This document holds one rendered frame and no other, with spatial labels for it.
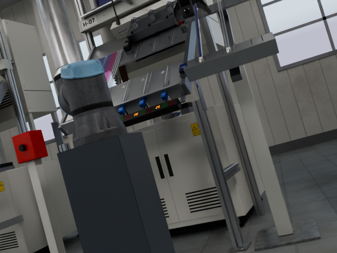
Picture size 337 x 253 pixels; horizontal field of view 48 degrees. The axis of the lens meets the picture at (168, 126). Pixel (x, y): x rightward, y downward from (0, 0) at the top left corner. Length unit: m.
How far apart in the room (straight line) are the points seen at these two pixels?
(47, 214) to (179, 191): 0.76
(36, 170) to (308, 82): 3.75
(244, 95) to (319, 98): 3.58
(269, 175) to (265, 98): 3.54
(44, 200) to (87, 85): 1.33
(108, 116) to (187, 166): 1.01
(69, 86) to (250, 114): 0.83
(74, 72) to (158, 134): 1.04
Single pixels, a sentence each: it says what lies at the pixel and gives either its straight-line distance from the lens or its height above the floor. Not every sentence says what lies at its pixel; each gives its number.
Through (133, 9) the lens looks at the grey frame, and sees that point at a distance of 2.35.
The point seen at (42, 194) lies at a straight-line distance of 2.28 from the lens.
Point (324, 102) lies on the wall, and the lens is 5.17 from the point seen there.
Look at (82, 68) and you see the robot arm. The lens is 1.05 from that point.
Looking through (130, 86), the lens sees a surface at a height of 0.81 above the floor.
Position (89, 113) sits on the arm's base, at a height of 0.63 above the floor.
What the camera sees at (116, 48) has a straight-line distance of 2.27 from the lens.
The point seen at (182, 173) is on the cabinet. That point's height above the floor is 0.33.
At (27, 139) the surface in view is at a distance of 2.27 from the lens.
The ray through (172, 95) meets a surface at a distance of 1.66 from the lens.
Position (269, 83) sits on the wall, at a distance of 5.14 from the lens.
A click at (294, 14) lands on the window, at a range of 5.27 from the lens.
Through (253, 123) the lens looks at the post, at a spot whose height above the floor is 0.48.
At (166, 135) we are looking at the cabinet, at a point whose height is 0.54.
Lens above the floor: 0.49
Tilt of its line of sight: 3 degrees up
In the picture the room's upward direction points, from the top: 16 degrees counter-clockwise
